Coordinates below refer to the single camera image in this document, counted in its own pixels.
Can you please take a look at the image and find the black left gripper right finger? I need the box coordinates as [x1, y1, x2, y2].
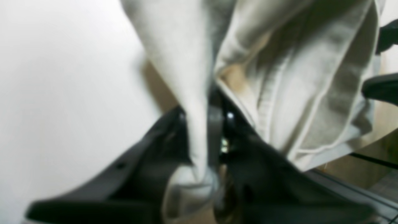
[208, 89, 376, 224]

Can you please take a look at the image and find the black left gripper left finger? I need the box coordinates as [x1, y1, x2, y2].
[25, 107, 190, 224]

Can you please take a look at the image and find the beige t-shirt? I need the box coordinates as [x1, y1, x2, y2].
[121, 0, 385, 224]

